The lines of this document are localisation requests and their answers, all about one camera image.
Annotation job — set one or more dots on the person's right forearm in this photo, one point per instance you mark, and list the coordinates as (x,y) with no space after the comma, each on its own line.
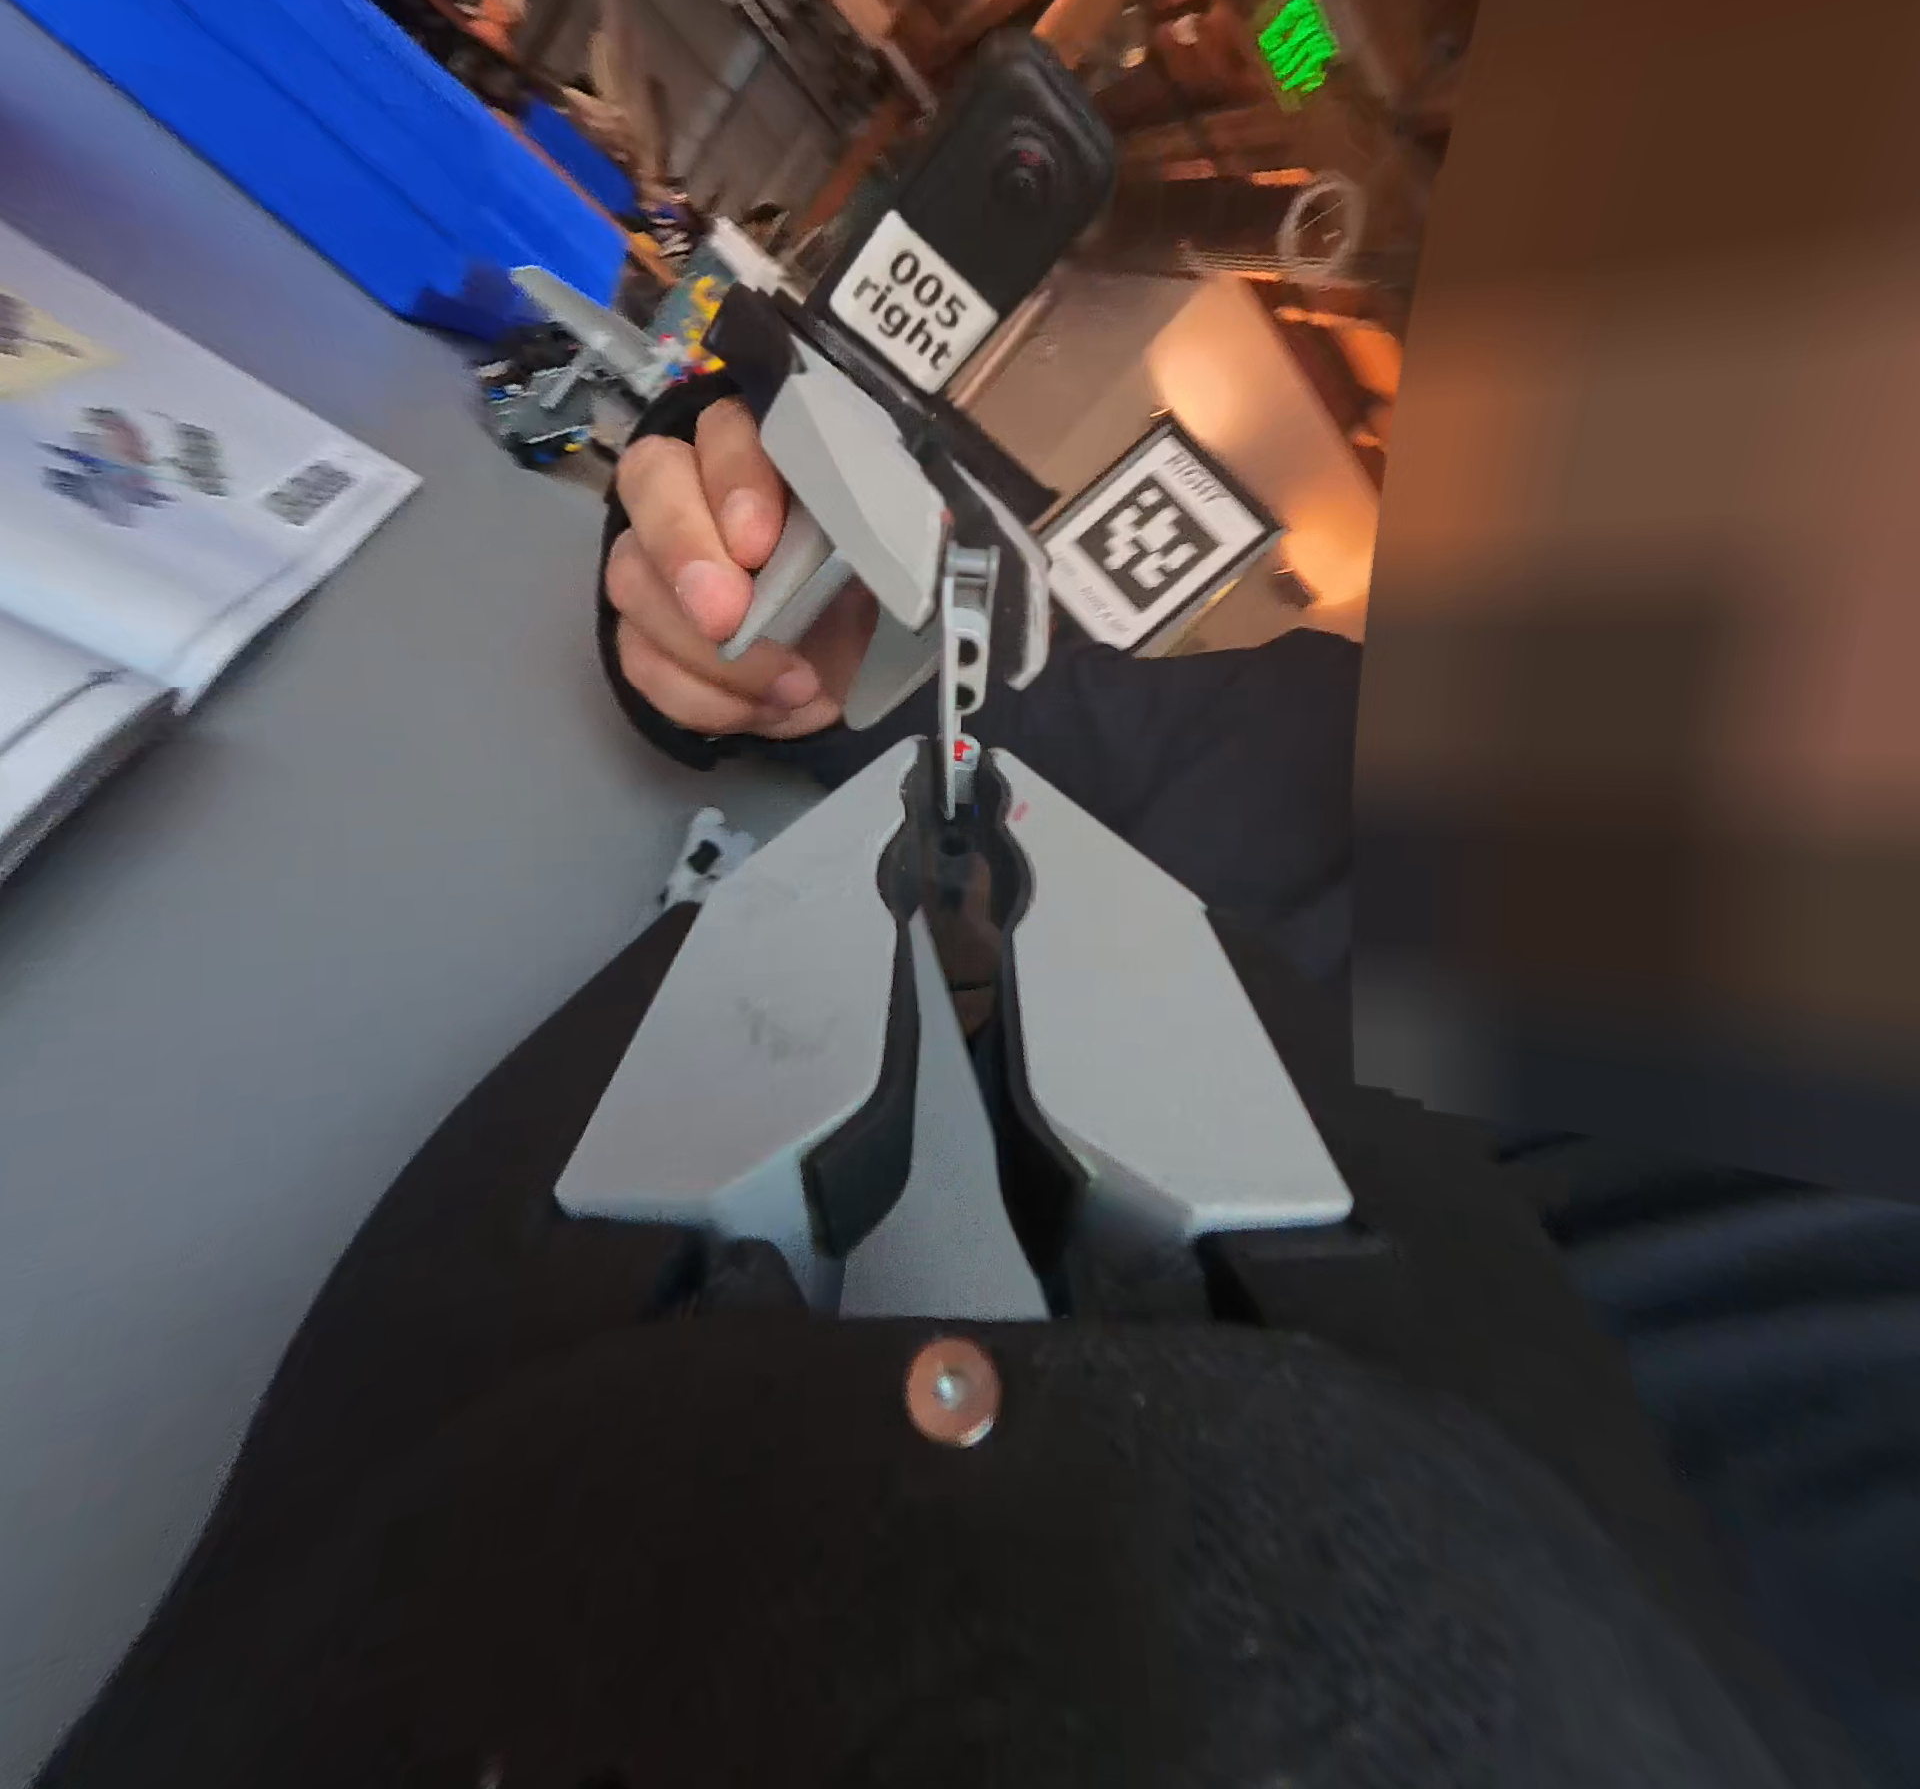
(1199,769)

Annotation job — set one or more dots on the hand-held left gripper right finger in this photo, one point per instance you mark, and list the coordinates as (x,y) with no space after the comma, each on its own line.
(1170,1040)

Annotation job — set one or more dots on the person's dark clothed body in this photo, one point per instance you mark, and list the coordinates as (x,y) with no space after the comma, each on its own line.
(1802,1443)

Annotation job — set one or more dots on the partly built lego model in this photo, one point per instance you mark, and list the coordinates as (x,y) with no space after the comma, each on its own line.
(541,417)

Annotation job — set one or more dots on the lego instruction booklet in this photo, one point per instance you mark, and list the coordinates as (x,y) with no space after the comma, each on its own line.
(151,544)

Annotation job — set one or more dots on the person's right hand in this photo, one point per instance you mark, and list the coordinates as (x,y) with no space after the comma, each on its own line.
(674,573)

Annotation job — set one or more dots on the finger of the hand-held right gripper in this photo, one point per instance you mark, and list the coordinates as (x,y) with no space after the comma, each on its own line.
(855,484)
(1033,589)

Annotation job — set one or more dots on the grey lego beam assembly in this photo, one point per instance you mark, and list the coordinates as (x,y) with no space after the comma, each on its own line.
(968,618)

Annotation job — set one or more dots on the blue plastic bin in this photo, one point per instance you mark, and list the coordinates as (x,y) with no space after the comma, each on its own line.
(300,93)

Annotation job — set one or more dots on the green lit emergency sign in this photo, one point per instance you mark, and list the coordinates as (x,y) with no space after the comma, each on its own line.
(1298,38)

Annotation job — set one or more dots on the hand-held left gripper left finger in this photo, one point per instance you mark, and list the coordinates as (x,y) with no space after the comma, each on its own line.
(719,1040)

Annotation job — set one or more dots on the white lego panel piece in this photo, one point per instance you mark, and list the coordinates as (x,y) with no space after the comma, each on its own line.
(727,834)

